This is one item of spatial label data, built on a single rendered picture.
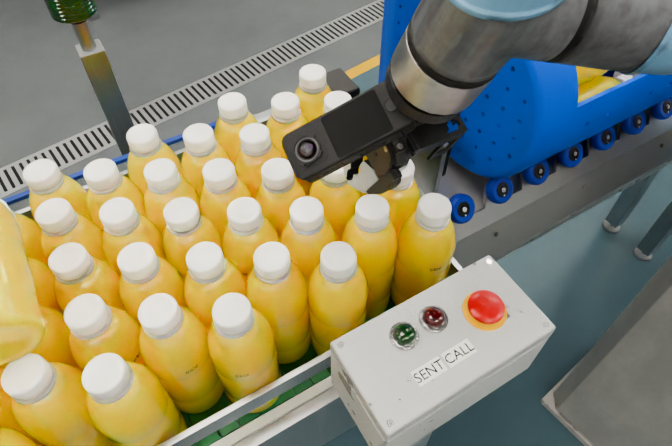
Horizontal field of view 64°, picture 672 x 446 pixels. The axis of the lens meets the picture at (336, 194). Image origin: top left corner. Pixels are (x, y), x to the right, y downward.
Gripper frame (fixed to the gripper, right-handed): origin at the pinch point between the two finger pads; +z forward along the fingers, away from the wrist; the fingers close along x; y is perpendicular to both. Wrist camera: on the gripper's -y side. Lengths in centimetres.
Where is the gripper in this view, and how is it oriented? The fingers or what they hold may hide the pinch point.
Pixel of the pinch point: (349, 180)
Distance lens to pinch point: 61.2
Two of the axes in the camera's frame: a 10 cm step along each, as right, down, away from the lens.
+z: -2.2, 3.6, 9.1
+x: -4.5, -8.6, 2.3
